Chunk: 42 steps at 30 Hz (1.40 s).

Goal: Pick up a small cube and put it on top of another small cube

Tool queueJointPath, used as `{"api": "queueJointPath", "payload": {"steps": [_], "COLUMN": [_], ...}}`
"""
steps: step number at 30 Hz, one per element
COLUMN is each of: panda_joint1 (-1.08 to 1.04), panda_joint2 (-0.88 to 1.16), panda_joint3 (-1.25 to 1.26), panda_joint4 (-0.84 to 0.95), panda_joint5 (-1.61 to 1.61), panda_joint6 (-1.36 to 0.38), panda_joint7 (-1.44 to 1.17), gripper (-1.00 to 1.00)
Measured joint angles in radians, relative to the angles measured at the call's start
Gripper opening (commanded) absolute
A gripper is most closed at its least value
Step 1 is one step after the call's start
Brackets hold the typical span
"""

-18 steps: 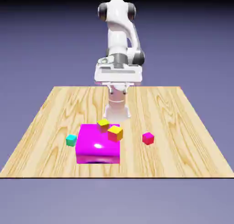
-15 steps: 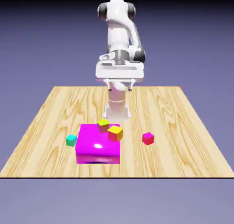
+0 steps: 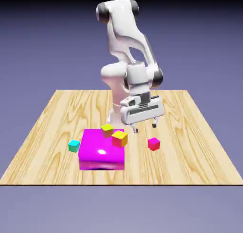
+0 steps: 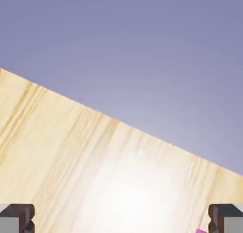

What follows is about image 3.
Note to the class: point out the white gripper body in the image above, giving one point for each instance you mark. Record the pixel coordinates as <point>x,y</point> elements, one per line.
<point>142,113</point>

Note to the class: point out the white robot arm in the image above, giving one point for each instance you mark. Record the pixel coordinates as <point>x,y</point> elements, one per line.
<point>125,37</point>

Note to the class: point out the small yellow cube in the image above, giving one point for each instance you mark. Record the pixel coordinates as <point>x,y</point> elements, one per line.
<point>107,130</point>

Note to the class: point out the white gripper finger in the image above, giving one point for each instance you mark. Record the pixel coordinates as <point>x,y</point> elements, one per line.
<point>154,123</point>
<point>134,128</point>

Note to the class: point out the small teal cube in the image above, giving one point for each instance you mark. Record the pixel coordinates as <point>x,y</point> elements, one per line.
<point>74,145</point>

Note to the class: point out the small pink cube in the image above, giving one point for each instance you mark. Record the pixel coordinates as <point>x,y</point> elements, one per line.
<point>153,143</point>

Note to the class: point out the small orange cube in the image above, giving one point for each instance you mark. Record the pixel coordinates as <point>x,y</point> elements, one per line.
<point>119,139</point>

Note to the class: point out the large magenta box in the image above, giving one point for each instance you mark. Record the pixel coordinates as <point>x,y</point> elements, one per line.
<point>101,151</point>

